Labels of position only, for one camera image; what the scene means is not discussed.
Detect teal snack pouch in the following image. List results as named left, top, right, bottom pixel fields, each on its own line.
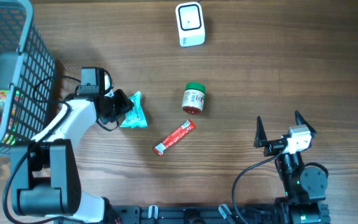
left=120, top=91, right=148, bottom=129

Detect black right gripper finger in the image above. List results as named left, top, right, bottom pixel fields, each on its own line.
left=295, top=110, right=317, bottom=134
left=255, top=116, right=267, bottom=142

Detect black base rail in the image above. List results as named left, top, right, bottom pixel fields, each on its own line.
left=53, top=203, right=331, bottom=224

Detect black right camera cable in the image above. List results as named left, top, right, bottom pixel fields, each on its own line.
left=231, top=145, right=288, bottom=224

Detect dark grey plastic basket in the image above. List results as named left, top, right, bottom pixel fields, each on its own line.
left=0, top=1, right=57, bottom=157

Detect white barcode scanner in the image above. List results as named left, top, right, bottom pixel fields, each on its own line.
left=175, top=2, right=206, bottom=47

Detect red snack packet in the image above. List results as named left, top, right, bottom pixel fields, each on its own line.
left=154, top=119, right=196, bottom=156

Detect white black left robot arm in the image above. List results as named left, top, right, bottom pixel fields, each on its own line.
left=2, top=89, right=134, bottom=223

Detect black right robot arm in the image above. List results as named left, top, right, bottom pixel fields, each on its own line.
left=254, top=111, right=331, bottom=224

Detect green lid sauce jar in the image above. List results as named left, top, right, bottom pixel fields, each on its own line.
left=181, top=82, right=206, bottom=114

